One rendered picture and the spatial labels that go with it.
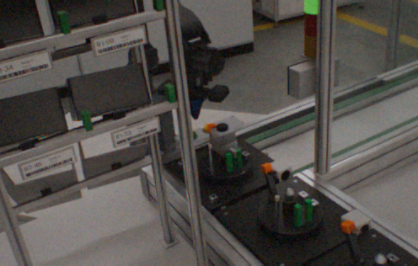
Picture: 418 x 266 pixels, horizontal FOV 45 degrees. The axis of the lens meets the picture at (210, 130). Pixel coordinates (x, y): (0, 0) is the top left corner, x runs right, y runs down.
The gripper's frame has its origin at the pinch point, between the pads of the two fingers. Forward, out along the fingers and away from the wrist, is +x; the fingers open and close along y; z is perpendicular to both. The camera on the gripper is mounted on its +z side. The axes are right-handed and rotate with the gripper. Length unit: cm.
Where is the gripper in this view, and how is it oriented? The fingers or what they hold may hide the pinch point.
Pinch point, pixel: (195, 108)
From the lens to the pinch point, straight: 134.8
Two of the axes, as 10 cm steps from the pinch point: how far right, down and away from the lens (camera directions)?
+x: 0.8, 8.7, 4.9
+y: -9.1, -1.4, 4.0
